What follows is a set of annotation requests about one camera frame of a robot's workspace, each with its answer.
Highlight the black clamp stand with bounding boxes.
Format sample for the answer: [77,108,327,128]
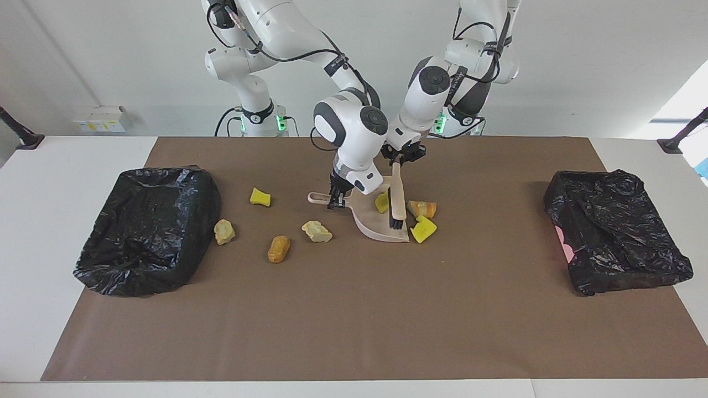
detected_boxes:
[657,107,708,154]
[0,105,45,150]

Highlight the notched yellow sponge piece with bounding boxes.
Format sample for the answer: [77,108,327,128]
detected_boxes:
[410,215,438,244]

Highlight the brown table mat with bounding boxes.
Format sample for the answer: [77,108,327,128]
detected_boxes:
[41,137,708,382]

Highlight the striped orange bread piece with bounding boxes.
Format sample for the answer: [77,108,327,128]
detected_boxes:
[407,200,438,219]

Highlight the black bag lined pink bin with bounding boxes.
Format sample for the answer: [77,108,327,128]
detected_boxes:
[543,169,694,297]

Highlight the white wall socket box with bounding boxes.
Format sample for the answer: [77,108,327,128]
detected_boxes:
[72,106,132,133]

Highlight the tan crumpled trash lump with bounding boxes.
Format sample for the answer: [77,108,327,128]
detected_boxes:
[214,219,236,245]

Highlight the beige hand brush black bristles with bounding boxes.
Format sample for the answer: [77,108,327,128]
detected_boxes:
[389,162,405,230]

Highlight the beige plastic dustpan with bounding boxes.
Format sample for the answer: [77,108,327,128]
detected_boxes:
[308,177,411,244]

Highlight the pale crumpled trash lump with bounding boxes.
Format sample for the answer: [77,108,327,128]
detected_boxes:
[301,221,334,244]

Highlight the black right base cable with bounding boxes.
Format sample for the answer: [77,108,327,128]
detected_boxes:
[215,107,244,138]

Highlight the brown bread roll piece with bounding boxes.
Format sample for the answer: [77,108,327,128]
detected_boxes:
[267,235,291,264]

